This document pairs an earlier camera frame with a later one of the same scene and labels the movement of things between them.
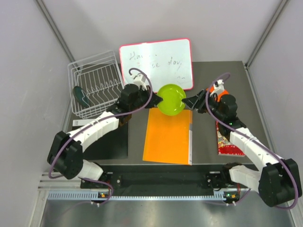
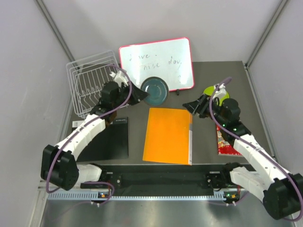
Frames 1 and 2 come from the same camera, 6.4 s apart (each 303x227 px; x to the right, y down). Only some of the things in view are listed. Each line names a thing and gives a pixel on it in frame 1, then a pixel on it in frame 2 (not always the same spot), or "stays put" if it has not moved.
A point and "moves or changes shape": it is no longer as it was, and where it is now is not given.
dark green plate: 78,95 -> 158,89
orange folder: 168,138 stays put
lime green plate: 172,96 moves or changes shape
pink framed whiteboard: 162,63 stays put
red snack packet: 225,147 stays put
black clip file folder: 113,144 stays put
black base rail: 165,177 stays put
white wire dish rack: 100,77 stays put
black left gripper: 154,100 -> 137,94
